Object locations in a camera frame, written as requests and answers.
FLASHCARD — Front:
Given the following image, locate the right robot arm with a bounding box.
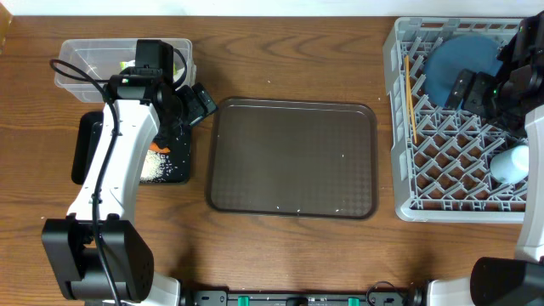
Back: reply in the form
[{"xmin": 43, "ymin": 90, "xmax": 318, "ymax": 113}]
[{"xmin": 422, "ymin": 14, "xmax": 543, "ymax": 305}]

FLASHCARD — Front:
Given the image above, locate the left black cable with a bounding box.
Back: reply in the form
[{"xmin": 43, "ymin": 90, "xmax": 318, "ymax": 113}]
[{"xmin": 48, "ymin": 58, "xmax": 124, "ymax": 306}]

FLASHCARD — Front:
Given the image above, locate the dark blue plate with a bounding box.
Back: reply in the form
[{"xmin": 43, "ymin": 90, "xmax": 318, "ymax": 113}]
[{"xmin": 423, "ymin": 35, "xmax": 502, "ymax": 107}]

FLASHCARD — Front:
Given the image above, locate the white rice pile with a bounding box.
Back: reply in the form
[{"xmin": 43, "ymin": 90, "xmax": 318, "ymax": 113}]
[{"xmin": 140, "ymin": 131, "xmax": 191, "ymax": 184}]

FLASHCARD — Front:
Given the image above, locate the clear plastic container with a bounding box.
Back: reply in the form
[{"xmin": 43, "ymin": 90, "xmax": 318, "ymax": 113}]
[{"xmin": 54, "ymin": 38, "xmax": 196, "ymax": 103}]

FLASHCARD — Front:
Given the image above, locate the grey dishwasher rack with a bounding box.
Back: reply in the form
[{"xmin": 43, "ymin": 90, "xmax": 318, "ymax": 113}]
[{"xmin": 382, "ymin": 17, "xmax": 528, "ymax": 224}]

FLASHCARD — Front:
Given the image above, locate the yellow green pandan packet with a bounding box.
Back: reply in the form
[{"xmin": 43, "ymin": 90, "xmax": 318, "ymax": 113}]
[{"xmin": 120, "ymin": 59, "xmax": 135, "ymax": 71}]

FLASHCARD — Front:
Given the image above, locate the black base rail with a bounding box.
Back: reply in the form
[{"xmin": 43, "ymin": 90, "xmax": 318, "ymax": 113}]
[{"xmin": 184, "ymin": 289, "xmax": 427, "ymax": 306}]

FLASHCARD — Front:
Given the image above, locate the light blue cup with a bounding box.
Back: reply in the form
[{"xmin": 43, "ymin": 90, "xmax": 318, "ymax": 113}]
[{"xmin": 490, "ymin": 144, "xmax": 530, "ymax": 184}]

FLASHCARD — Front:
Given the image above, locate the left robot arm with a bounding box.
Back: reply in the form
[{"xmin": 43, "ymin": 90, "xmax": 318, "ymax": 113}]
[{"xmin": 42, "ymin": 75, "xmax": 217, "ymax": 305}]

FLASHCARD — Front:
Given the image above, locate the black waste tray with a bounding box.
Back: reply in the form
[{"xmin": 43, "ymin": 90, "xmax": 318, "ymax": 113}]
[{"xmin": 71, "ymin": 110, "xmax": 194, "ymax": 186}]

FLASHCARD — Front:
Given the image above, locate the orange carrot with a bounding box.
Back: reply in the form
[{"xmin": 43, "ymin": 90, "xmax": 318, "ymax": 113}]
[{"xmin": 149, "ymin": 142, "xmax": 171, "ymax": 154}]

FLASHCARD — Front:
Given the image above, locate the brown serving tray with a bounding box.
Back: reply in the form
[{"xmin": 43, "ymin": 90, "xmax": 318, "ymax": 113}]
[{"xmin": 206, "ymin": 98, "xmax": 379, "ymax": 220}]

